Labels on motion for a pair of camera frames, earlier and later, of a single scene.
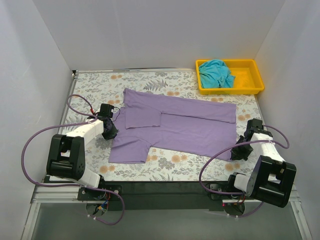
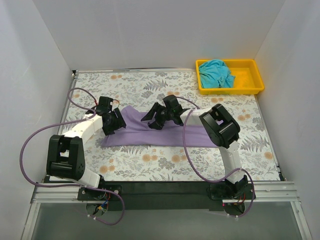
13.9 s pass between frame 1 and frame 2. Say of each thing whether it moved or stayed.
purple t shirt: moved
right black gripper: moved
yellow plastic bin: stayed
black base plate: stayed
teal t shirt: stayed
